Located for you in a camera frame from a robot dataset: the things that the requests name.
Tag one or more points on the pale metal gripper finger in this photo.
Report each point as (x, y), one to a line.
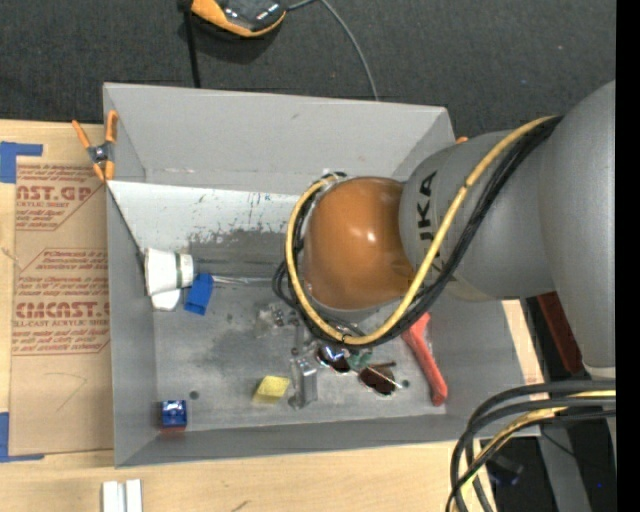
(304, 382)
(270, 320)

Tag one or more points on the yellow sponge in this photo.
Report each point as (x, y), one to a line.
(271, 390)

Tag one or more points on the blue block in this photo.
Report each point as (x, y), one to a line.
(199, 295)

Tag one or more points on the red flat block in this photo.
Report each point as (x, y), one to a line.
(431, 367)

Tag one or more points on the small shiny blue box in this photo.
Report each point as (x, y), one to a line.
(173, 414)

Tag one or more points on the grey metal bin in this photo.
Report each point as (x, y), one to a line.
(240, 135)

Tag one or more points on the brown cardboard board red print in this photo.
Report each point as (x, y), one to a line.
(55, 380)

